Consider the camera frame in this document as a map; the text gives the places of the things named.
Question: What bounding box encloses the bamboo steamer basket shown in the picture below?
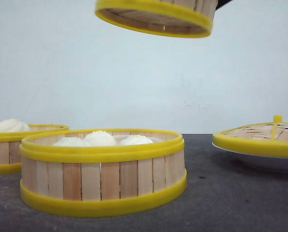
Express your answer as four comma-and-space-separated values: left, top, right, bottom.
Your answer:
20, 129, 187, 217
95, 0, 218, 38
0, 124, 69, 175

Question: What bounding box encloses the woven bamboo steamer lid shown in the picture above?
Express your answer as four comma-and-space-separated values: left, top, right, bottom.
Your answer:
212, 115, 288, 159

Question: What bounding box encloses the white bun front right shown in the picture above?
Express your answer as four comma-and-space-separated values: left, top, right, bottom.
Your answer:
118, 135, 153, 145

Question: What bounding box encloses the white bun front left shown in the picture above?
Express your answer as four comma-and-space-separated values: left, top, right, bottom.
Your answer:
53, 137, 91, 147

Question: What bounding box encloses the large white bun left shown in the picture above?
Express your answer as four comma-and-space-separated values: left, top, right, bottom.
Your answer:
0, 118, 31, 132

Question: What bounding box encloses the white plate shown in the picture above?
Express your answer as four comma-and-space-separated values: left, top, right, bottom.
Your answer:
212, 142, 288, 174

